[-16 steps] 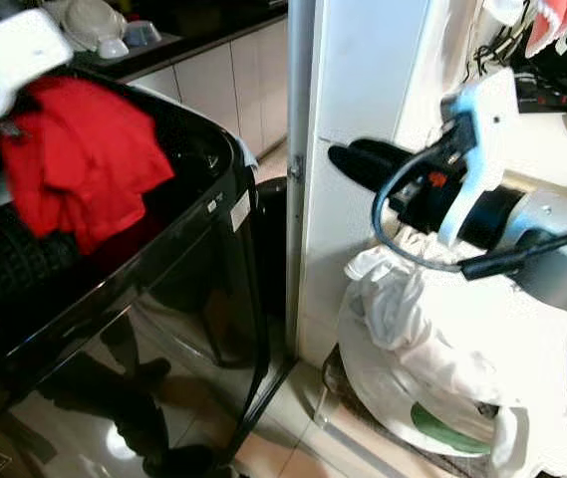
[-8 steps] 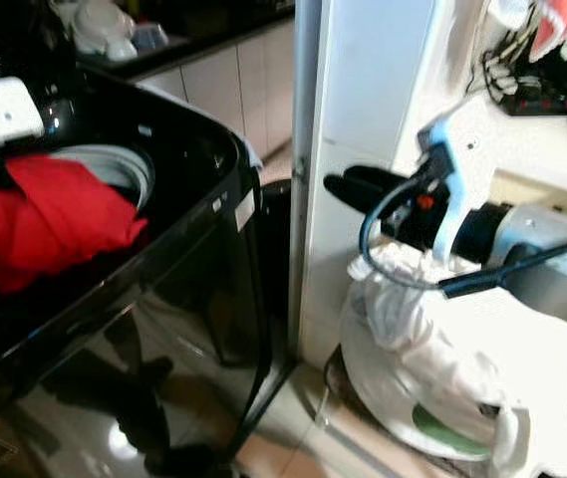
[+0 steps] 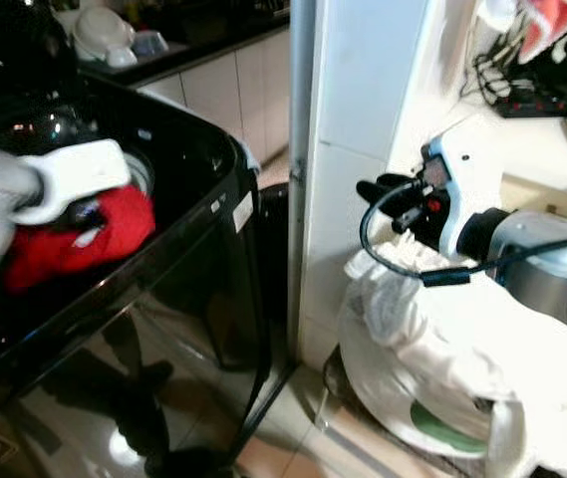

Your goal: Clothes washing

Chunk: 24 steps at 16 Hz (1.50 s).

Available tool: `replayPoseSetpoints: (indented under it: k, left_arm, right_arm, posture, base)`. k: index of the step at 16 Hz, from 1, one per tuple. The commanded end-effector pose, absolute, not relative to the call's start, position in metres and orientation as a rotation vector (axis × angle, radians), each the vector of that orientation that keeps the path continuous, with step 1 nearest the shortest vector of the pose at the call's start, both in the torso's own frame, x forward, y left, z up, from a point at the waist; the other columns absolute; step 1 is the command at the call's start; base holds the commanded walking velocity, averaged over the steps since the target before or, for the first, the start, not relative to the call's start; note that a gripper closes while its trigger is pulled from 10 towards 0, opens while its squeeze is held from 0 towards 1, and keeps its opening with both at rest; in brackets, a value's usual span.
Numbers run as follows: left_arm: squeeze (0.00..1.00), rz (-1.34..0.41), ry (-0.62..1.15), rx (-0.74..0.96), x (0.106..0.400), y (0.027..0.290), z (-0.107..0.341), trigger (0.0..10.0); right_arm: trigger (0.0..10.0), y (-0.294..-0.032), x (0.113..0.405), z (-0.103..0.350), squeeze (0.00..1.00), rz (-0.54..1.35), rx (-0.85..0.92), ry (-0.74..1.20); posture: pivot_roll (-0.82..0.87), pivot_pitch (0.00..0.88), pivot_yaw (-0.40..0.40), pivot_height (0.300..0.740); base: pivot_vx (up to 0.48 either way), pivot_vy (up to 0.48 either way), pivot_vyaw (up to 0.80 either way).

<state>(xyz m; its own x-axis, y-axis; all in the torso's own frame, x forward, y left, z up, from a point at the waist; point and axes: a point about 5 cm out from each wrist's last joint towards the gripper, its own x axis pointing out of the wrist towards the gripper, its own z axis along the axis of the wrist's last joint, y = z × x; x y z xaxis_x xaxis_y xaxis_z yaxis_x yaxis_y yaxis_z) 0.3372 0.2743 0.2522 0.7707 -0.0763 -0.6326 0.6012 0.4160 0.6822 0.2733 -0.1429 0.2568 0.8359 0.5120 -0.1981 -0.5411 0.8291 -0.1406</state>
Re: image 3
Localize white and green laundry basket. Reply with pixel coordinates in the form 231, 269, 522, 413
335, 334, 523, 461

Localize grey door frame post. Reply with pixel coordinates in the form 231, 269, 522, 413
285, 0, 322, 352

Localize white laundry pile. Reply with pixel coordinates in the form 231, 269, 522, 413
339, 237, 567, 478

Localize black washer lid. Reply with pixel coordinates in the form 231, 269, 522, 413
0, 0, 80, 106

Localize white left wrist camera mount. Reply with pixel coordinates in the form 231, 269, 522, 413
8, 138, 134, 227

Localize tangled black cables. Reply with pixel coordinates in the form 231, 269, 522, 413
458, 22, 567, 113

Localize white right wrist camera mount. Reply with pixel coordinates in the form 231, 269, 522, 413
423, 123, 511, 262

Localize red and white cloth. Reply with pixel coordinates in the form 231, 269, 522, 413
478, 0, 567, 65

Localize red garment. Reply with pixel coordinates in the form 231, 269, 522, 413
2, 183, 157, 296

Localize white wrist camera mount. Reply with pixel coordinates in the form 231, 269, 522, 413
8, 138, 134, 227
423, 123, 511, 262

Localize black top-load washing machine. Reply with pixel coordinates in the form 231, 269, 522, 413
0, 72, 276, 478

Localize dark kitchen countertop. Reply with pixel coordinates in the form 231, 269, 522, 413
52, 8, 291, 89

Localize black power strip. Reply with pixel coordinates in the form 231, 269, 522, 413
490, 84, 567, 120

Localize small clear container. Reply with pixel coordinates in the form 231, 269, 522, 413
132, 30, 171, 59

